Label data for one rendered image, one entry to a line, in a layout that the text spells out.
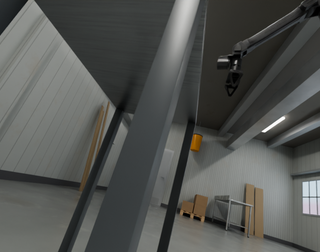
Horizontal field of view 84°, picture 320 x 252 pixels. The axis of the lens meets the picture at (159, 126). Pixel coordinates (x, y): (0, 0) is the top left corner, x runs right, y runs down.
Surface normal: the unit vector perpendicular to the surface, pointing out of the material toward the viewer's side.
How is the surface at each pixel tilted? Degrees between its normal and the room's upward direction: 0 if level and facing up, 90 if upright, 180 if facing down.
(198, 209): 90
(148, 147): 90
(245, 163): 90
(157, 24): 180
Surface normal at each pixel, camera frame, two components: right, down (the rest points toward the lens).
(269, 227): -0.05, -0.37
